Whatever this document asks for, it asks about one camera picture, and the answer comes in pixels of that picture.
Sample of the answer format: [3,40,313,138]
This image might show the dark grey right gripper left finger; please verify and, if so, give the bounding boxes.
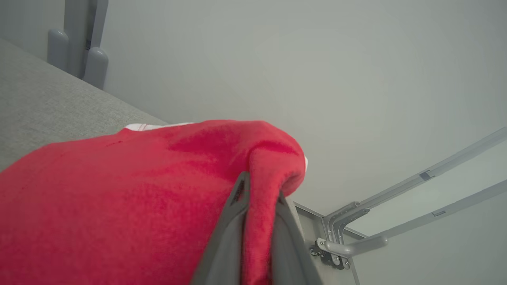
[190,171,251,285]

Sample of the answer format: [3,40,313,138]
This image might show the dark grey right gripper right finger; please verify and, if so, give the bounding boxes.
[271,192,323,285]

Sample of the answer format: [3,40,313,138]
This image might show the red shorts with white stripe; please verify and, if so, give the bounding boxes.
[0,120,309,285]

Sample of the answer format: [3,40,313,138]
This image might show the grey cylinder bumper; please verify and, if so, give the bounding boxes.
[82,47,109,90]
[47,28,70,72]

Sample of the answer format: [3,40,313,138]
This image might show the grey metal tube frame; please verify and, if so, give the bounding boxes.
[310,127,507,270]

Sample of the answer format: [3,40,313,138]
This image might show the grey metal wall post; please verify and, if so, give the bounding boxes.
[63,0,109,80]

